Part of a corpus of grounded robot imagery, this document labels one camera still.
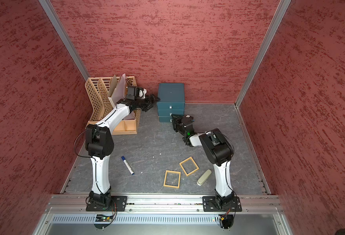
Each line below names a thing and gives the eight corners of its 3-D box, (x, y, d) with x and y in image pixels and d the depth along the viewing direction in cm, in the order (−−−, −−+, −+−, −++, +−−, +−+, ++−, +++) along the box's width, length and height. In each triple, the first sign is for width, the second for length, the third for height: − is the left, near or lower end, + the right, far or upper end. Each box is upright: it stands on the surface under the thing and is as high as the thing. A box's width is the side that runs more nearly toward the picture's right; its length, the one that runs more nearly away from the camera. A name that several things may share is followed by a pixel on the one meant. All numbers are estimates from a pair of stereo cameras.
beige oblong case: (196, 183, 83) (197, 181, 80) (207, 170, 88) (208, 168, 85) (200, 186, 82) (200, 185, 79) (210, 173, 87) (212, 171, 84)
